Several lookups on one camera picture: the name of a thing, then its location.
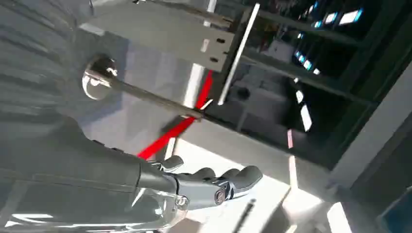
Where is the red barrier belt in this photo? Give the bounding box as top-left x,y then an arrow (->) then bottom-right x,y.
137,70 -> 215,161

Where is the white thin bar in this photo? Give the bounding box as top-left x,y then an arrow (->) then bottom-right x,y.
217,2 -> 261,106

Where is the chrome stanchion post with base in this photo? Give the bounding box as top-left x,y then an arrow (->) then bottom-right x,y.
82,54 -> 204,121

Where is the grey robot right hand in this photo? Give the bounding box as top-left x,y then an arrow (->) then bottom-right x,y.
0,117 -> 263,233

